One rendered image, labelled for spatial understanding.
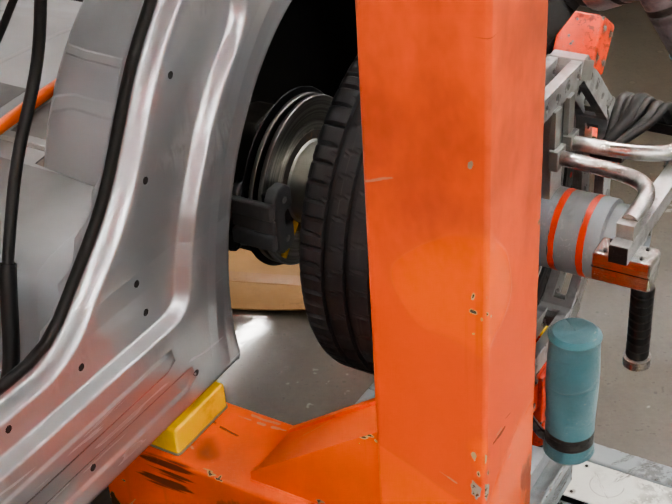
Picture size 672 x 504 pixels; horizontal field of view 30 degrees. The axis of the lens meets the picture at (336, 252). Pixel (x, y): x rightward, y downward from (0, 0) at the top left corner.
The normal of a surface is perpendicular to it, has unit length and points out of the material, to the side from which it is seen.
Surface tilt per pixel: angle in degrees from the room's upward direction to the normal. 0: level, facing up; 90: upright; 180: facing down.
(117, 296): 90
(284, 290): 1
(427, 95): 90
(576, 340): 0
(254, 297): 0
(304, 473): 90
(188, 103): 90
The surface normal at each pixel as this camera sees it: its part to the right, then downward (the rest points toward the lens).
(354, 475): -0.51, 0.49
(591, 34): -0.44, -0.08
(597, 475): -0.06, -0.84
